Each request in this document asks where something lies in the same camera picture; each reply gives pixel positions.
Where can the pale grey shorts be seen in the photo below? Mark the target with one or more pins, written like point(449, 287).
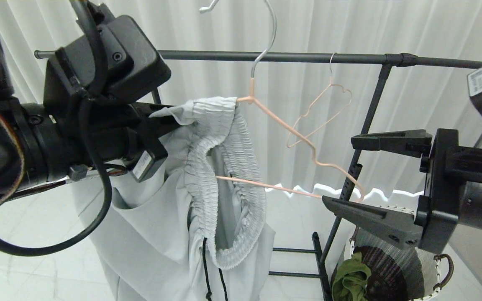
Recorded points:
point(149, 234)

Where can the green garment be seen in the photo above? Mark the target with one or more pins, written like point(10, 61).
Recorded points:
point(349, 280)

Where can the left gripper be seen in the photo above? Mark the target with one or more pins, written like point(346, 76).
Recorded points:
point(111, 138)

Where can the white laundry basket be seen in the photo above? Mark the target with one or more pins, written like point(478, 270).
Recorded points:
point(391, 259)

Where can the white curtain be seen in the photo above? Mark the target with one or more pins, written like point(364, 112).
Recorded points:
point(224, 25)

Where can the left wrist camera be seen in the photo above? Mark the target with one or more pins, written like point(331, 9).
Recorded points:
point(132, 58)

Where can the pink clothes hanger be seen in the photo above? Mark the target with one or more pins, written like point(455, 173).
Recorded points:
point(331, 62)
point(251, 90)

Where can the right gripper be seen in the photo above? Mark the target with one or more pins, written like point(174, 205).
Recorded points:
point(442, 188)

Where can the black clothes rack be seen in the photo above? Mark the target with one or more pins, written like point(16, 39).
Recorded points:
point(224, 55)

